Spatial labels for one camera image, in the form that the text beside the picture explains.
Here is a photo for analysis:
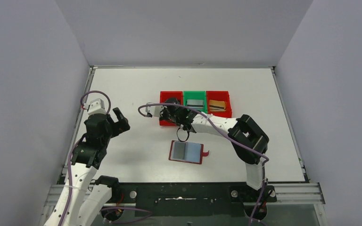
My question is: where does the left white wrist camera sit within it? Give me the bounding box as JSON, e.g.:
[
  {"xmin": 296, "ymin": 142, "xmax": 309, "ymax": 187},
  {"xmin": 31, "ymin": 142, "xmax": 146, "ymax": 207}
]
[{"xmin": 82, "ymin": 98, "xmax": 107, "ymax": 116}]

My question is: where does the gold VIP card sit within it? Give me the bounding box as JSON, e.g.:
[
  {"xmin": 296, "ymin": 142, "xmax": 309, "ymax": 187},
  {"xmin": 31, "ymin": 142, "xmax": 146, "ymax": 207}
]
[{"xmin": 209, "ymin": 100, "xmax": 226, "ymax": 109}]

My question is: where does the gold credit card in bin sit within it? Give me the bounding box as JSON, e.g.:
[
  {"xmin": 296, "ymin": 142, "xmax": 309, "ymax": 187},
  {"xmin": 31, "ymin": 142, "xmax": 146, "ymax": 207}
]
[{"xmin": 209, "ymin": 105, "xmax": 226, "ymax": 112}]

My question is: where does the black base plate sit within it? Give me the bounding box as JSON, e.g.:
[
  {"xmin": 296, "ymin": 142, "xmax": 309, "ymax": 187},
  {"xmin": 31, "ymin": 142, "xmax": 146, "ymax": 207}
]
[{"xmin": 101, "ymin": 182, "xmax": 277, "ymax": 223}]

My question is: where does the silver credit card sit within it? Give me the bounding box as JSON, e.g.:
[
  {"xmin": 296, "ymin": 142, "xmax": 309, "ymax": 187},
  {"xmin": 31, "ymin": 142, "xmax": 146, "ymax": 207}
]
[{"xmin": 186, "ymin": 99, "xmax": 204, "ymax": 111}]

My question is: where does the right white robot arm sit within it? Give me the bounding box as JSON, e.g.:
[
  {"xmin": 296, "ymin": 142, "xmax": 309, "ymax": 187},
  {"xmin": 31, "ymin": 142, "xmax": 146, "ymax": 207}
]
[{"xmin": 151, "ymin": 98, "xmax": 269, "ymax": 201}]

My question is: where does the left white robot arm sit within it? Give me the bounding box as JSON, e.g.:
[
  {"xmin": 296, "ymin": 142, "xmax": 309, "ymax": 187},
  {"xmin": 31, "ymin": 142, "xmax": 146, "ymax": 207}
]
[{"xmin": 45, "ymin": 107, "xmax": 130, "ymax": 226}]

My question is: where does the red leather card holder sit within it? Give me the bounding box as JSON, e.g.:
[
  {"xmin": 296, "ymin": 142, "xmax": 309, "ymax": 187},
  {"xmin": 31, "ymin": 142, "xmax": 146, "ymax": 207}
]
[{"xmin": 168, "ymin": 140, "xmax": 210, "ymax": 164}]

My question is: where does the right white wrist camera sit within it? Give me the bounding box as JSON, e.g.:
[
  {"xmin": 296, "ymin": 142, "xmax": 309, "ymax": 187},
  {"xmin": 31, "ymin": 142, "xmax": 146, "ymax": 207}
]
[{"xmin": 145, "ymin": 102, "xmax": 164, "ymax": 118}]

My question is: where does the red bin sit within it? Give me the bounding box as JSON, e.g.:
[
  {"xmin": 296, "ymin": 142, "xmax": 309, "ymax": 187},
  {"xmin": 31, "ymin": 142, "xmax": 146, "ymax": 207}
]
[
  {"xmin": 159, "ymin": 91, "xmax": 183, "ymax": 126},
  {"xmin": 206, "ymin": 90, "xmax": 232, "ymax": 118}
]

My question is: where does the right red bin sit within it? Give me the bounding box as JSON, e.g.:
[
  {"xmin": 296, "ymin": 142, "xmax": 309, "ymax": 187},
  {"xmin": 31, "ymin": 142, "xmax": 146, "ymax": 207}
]
[{"xmin": 206, "ymin": 90, "xmax": 232, "ymax": 118}]

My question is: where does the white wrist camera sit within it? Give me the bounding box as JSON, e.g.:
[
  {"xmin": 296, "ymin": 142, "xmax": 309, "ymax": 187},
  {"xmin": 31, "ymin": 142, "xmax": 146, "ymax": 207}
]
[
  {"xmin": 82, "ymin": 98, "xmax": 107, "ymax": 116},
  {"xmin": 145, "ymin": 102, "xmax": 164, "ymax": 118}
]

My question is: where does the green middle bin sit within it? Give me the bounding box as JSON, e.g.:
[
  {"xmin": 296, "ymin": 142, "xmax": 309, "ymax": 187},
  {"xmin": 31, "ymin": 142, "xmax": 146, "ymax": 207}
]
[{"xmin": 183, "ymin": 91, "xmax": 208, "ymax": 113}]

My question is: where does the left red bin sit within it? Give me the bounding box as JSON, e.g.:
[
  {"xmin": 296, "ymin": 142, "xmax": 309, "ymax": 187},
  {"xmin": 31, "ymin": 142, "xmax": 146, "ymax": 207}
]
[{"xmin": 159, "ymin": 91, "xmax": 183, "ymax": 126}]

